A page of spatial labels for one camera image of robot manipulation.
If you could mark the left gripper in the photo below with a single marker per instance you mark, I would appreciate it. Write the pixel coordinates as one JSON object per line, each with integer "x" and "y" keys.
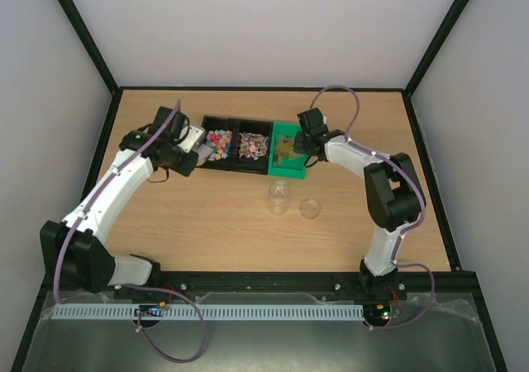
{"x": 188, "y": 168}

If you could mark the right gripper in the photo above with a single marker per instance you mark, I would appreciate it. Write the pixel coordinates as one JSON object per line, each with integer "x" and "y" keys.
{"x": 304, "y": 143}

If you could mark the grey slotted cable duct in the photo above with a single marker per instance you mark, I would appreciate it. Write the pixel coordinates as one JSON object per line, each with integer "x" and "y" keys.
{"x": 212, "y": 312}

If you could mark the clear jar lid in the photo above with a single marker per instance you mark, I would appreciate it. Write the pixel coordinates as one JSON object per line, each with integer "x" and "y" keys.
{"x": 310, "y": 208}

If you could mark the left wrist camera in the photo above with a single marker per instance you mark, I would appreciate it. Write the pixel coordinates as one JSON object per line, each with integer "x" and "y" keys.
{"x": 191, "y": 137}

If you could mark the metal scoop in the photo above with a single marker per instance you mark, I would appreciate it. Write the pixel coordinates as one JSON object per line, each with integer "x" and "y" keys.
{"x": 204, "y": 152}

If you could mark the clear plastic jar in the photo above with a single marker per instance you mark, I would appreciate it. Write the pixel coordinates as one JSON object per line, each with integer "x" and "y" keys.
{"x": 279, "y": 197}

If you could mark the green bin with gummies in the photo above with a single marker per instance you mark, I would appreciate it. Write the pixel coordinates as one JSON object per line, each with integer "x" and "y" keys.
{"x": 283, "y": 160}

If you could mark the black bin with lollipop candies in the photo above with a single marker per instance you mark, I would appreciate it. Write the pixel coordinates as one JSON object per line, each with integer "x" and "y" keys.
{"x": 252, "y": 147}

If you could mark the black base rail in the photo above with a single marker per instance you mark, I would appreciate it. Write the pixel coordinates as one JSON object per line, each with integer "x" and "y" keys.
{"x": 329, "y": 286}

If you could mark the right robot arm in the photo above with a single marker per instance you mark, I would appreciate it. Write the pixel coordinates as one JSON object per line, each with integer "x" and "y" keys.
{"x": 395, "y": 200}

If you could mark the black bin with star candies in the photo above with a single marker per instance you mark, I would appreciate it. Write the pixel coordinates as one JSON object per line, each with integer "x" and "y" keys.
{"x": 221, "y": 137}

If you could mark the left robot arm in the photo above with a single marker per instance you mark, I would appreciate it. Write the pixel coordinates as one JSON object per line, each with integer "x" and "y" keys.
{"x": 74, "y": 248}

